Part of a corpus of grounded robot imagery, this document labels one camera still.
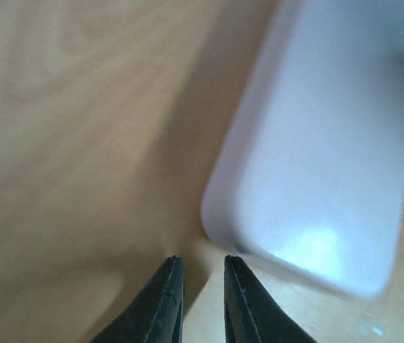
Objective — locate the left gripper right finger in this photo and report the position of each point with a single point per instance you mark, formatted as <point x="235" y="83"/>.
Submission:
<point x="251" y="314"/>

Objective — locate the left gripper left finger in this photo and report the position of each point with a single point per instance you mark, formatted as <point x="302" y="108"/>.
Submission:
<point x="156" y="312"/>

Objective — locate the pink glasses case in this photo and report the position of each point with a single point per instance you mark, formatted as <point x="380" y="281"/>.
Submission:
<point x="310" y="177"/>

